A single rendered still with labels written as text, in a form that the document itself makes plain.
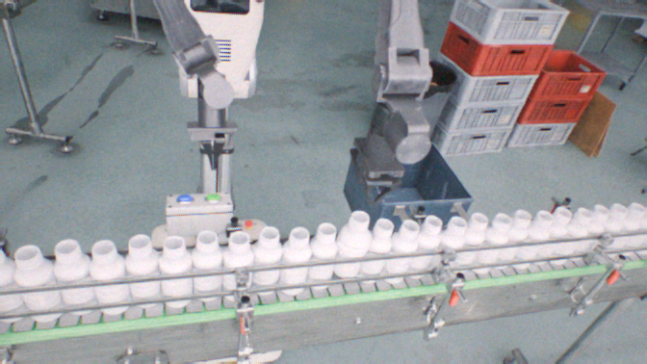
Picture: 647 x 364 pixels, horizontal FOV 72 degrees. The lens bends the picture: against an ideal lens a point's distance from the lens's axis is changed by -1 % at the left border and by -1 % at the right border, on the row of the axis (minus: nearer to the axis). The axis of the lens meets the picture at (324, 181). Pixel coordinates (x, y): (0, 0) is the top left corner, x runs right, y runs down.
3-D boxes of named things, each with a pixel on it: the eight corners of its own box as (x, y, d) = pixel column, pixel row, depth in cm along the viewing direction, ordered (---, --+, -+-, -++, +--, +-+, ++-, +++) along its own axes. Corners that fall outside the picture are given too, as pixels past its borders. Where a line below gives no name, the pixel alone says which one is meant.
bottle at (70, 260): (61, 301, 87) (40, 245, 76) (91, 286, 91) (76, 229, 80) (75, 323, 84) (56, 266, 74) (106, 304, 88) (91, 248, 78)
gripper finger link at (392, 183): (379, 188, 89) (391, 149, 83) (392, 213, 83) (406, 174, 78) (347, 190, 87) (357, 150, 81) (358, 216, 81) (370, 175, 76)
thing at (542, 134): (506, 148, 359) (518, 125, 345) (479, 120, 388) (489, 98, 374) (564, 145, 378) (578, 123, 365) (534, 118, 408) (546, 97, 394)
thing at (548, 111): (518, 125, 345) (531, 99, 331) (489, 98, 374) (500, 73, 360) (578, 123, 365) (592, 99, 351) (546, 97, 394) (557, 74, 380)
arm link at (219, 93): (209, 33, 90) (169, 51, 88) (219, 36, 79) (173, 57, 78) (236, 87, 95) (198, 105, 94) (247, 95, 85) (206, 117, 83)
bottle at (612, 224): (596, 263, 120) (632, 220, 110) (573, 251, 122) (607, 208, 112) (599, 250, 124) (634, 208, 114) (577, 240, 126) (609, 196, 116)
